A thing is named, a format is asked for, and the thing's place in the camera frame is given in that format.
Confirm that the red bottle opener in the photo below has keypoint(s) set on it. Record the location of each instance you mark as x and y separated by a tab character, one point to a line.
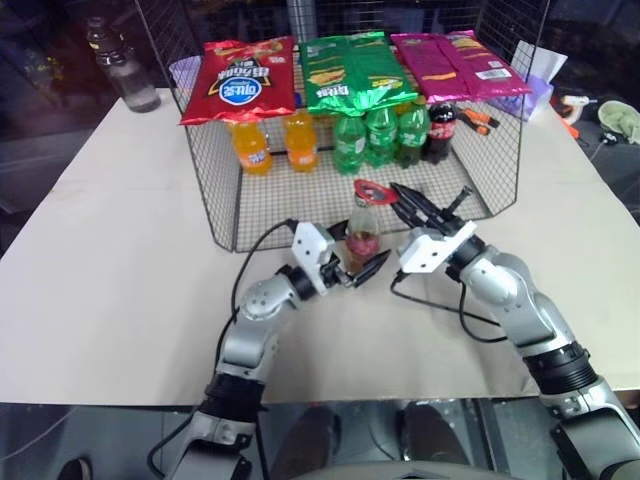
361	186

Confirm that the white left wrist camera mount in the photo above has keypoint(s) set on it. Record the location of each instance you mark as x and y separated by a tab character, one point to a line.
310	250

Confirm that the pale green cloth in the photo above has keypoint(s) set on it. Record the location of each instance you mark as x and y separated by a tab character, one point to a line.
620	120

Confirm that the grey ribbed cylinder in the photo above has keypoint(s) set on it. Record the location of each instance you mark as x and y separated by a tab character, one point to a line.
306	17

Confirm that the clear plastic water bottle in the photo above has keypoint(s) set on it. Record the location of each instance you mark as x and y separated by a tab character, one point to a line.
130	80

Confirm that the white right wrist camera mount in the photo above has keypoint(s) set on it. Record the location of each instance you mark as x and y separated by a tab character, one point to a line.
430	250

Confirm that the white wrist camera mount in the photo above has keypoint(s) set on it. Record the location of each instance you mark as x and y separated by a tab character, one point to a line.
310	250
430	250

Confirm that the purple tissue box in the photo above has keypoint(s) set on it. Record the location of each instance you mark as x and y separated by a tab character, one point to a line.
540	85

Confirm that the green chip bag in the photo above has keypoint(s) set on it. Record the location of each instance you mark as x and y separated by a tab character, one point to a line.
350	70

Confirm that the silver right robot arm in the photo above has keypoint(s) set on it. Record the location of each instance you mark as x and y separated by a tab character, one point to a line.
520	300

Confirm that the dark cola bottle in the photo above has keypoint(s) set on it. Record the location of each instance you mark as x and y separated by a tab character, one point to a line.
440	132

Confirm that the orange and black pliers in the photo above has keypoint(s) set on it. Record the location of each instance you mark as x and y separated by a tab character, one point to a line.
477	117

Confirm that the green soda bottle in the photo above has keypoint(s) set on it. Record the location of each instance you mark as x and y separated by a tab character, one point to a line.
412	137
381	137
350	145

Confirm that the orange and white tool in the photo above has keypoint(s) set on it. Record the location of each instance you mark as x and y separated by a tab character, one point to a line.
570	107

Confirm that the magenta chip bag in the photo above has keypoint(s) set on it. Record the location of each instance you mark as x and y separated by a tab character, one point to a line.
450	65

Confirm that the orange soda bottle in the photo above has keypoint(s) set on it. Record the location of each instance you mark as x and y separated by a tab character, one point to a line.
301	145
252	150

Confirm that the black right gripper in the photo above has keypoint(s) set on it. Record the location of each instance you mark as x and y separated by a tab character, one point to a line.
440	217

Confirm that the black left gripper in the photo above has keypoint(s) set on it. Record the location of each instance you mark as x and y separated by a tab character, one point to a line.
334	274

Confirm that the red chip bag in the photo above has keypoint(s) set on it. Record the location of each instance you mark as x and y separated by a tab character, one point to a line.
240	85

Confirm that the glass bottle with red label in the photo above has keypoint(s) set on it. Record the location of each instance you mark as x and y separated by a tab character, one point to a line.
362	245

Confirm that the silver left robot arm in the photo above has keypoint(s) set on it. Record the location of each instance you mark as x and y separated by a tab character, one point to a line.
250	305

